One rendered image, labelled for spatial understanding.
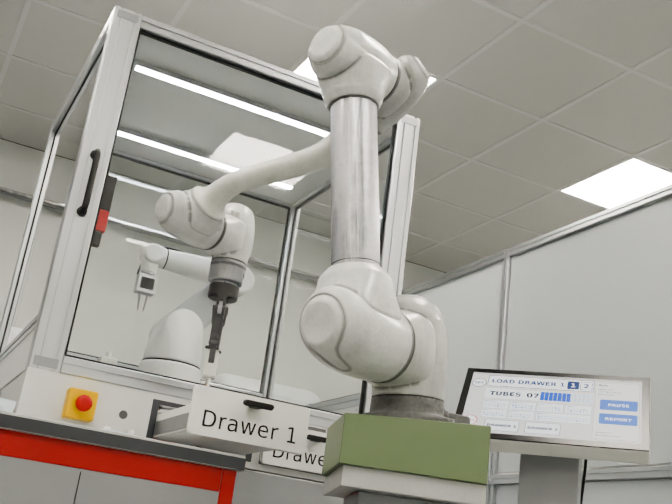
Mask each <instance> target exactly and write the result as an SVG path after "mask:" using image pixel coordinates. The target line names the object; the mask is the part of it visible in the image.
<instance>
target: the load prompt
mask: <svg viewBox="0 0 672 504"><path fill-rule="evenodd" d="M594 385H595V381H585V380H568V379H551V378H533V377H516V376H499V375H489V379H488V383H487V386H501V387H517V388H533V389H549V390H565V391H581V392H594Z"/></svg>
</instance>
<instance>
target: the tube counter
mask: <svg viewBox="0 0 672 504"><path fill-rule="evenodd" d="M593 397H594V394H578V393H562V392H546V391H530V390H527V391H526V396H525V400H535V401H550V402H565V403H581V404H593Z"/></svg>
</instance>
